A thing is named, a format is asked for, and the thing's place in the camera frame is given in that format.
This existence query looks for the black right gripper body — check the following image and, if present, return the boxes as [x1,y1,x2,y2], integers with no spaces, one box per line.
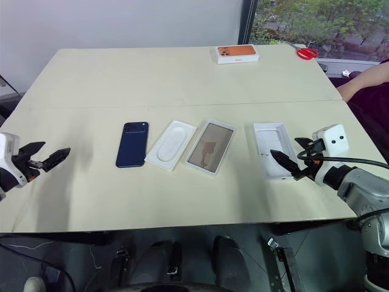
[299,145,323,183]

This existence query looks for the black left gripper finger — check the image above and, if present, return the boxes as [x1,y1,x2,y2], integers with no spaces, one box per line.
[18,141,47,160]
[40,147,72,173]

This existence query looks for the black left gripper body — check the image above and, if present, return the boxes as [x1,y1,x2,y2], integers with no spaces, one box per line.
[12,151,43,183]

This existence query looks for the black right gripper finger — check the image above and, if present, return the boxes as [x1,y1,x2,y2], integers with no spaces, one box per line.
[269,148,302,181]
[294,137,314,150]

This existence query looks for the white phone box base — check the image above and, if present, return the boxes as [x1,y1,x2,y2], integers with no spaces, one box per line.
[252,122,301,181]

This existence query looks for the dark blue smartphone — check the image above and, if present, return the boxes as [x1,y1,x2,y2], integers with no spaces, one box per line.
[115,121,150,169]

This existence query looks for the phone box lid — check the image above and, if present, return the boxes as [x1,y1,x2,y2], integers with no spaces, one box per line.
[185,119,238,178]

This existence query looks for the white moulded tray insert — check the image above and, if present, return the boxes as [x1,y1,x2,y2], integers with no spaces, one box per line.
[144,119,198,172]

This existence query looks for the orange print phone box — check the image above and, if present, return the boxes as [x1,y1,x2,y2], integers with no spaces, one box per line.
[211,44,261,65]

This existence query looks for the person's dark clothing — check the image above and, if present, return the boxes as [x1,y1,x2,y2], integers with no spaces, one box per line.
[345,86,389,156]

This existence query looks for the grey window ledge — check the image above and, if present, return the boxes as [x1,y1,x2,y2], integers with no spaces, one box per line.
[315,58,382,78]

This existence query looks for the dark rounded shape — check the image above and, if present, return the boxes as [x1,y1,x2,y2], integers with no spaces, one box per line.
[133,239,183,287]
[212,235,253,287]

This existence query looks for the black table clamp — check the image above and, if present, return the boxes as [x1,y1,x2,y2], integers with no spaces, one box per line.
[111,246,132,292]

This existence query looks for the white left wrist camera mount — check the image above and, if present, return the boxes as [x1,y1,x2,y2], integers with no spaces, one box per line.
[0,133,32,188]

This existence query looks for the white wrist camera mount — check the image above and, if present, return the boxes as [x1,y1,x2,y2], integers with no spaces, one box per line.
[312,123,349,187]
[0,133,32,188]

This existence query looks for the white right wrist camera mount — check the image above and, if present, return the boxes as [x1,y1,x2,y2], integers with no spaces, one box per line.
[312,123,349,187]

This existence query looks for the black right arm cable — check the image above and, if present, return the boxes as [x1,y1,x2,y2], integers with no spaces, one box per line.
[297,150,389,231]

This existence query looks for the red handled scissors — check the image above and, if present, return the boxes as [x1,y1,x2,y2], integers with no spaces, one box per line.
[286,42,320,61]

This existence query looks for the black metal table bracket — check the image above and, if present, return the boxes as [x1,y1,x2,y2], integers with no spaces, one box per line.
[266,238,305,292]

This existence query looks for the black window frame post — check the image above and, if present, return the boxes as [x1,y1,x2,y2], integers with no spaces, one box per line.
[236,0,256,45]

